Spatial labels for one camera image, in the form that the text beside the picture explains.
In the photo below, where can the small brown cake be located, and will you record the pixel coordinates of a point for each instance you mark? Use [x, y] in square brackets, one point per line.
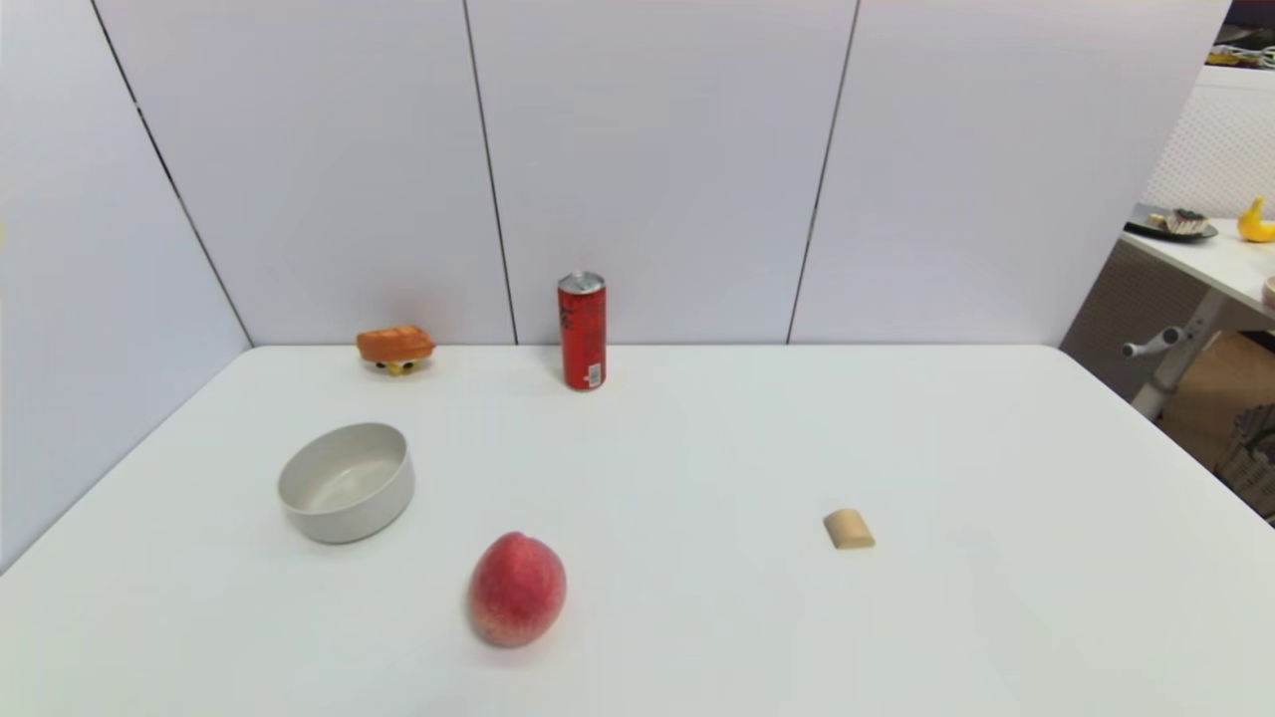
[1185, 220]

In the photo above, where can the red soda can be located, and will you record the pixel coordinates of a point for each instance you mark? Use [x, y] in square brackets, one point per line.
[582, 334]

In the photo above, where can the grey perforated partition panel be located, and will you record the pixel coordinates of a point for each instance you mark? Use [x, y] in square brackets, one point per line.
[1126, 299]

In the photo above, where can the white side table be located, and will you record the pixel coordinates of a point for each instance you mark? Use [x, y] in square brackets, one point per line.
[1220, 261]

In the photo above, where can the yellow banana toy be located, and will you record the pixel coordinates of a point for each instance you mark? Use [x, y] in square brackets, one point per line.
[1257, 229]

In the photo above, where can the beige round bowl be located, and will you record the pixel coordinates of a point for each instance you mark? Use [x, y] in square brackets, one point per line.
[344, 493]

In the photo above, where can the dark wicker basket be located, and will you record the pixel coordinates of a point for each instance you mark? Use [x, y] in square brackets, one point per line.
[1253, 458]

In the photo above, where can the black plate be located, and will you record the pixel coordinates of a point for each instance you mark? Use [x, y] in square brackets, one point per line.
[1138, 225]

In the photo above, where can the orange fruit-topped triangle bread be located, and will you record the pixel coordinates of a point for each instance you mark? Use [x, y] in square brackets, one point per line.
[395, 343]

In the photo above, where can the red peach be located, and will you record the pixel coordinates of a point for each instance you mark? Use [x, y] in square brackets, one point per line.
[516, 593]

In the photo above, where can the small tan wooden block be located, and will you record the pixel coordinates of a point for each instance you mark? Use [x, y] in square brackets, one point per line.
[849, 530]

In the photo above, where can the white pegboard panel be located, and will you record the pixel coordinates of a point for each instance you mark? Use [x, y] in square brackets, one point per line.
[1220, 139]

